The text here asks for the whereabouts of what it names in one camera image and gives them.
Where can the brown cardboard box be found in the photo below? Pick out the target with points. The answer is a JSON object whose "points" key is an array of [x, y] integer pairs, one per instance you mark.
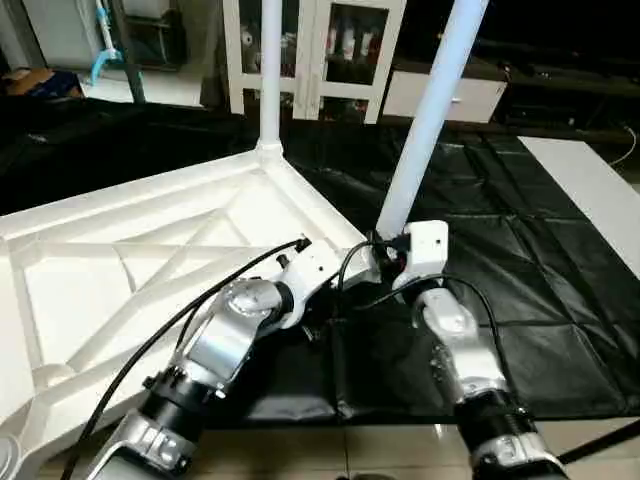
{"points": [[40, 82]]}

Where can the blue plastic tool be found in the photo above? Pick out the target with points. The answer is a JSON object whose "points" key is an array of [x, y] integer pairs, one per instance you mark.
{"points": [[103, 55]]}

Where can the white plastic table top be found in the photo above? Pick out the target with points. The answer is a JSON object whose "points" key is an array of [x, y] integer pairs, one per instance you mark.
{"points": [[100, 280]]}

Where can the white glass-door cabinet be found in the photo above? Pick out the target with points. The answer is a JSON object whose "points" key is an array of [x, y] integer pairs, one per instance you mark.
{"points": [[315, 55]]}

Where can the white drawer unit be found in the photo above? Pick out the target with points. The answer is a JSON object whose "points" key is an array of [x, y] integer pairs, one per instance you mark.
{"points": [[460, 98]]}

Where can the black work mat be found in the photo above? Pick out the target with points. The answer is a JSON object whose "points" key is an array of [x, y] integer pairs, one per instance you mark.
{"points": [[540, 280]]}

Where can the black metal pole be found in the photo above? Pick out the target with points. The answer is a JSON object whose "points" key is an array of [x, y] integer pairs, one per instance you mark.
{"points": [[127, 50]]}

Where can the white flat board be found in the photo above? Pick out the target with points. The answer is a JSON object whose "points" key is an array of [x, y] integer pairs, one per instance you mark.
{"points": [[590, 190]]}

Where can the black stand leg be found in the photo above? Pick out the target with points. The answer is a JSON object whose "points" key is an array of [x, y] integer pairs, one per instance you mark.
{"points": [[605, 442]]}

